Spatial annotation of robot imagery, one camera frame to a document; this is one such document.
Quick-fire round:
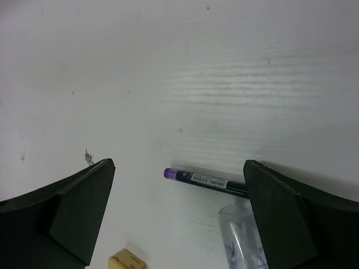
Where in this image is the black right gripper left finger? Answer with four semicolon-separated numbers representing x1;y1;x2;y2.
1;159;115;268

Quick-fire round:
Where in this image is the yellow eraser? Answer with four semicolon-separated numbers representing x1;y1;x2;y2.
108;248;146;269

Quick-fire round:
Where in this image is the purple cap black pen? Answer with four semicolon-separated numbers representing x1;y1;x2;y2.
163;168;249;199

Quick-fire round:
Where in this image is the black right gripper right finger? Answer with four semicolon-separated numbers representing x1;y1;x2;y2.
243;160;358;268

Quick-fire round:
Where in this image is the clear blue glue bottle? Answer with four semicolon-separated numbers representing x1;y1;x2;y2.
218;198;268;268

